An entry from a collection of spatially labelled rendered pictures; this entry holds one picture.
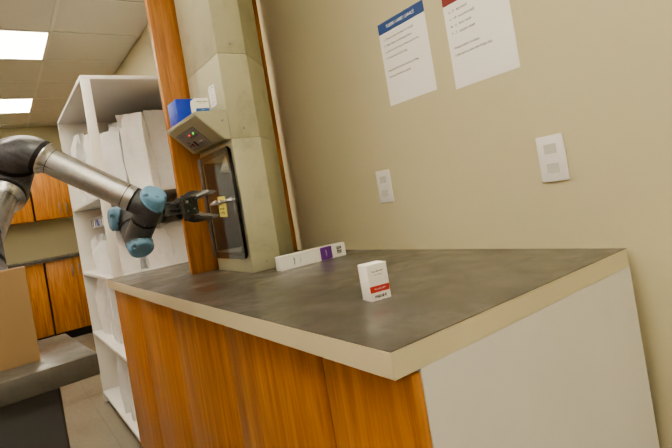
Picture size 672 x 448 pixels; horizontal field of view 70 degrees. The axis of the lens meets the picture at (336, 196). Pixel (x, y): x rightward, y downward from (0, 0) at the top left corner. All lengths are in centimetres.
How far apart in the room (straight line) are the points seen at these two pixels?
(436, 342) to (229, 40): 136
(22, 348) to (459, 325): 80
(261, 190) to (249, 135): 20
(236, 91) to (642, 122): 122
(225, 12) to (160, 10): 41
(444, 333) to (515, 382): 19
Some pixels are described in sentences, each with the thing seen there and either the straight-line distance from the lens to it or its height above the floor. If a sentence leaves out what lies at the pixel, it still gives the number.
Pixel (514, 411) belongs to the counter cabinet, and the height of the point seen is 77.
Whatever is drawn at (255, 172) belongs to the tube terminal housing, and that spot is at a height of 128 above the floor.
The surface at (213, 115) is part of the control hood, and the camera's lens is 171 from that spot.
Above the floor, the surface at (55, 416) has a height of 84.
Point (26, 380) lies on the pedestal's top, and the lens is 104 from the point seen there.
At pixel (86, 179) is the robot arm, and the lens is 152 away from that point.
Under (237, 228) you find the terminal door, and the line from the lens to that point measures 172.
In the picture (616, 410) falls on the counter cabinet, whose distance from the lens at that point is 120.
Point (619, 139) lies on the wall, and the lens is 124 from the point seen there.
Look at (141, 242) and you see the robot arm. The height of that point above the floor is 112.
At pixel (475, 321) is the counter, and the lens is 80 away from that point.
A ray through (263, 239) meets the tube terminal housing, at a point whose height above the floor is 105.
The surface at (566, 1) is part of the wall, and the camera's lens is 131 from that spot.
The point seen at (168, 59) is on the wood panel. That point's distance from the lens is 213.
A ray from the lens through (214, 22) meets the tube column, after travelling 182.
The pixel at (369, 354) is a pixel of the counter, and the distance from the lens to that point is 72.
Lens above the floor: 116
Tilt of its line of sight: level
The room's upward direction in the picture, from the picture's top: 10 degrees counter-clockwise
